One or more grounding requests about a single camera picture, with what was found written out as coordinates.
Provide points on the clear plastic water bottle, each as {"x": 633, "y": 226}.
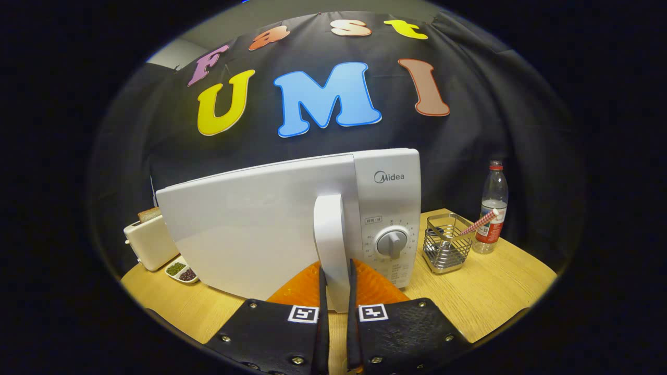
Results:
{"x": 492, "y": 192}

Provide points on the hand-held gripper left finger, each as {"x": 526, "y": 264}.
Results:
{"x": 320, "y": 338}

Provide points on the white microwave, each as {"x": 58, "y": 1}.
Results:
{"x": 250, "y": 234}

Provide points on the red checked straw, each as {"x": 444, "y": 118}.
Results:
{"x": 479, "y": 223}

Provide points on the divided dish of beans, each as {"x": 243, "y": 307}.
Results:
{"x": 182, "y": 272}

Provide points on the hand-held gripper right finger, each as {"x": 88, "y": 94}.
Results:
{"x": 353, "y": 338}

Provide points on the cream toaster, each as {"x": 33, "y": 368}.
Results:
{"x": 151, "y": 245}

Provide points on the brown toast slice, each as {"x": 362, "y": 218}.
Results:
{"x": 149, "y": 214}

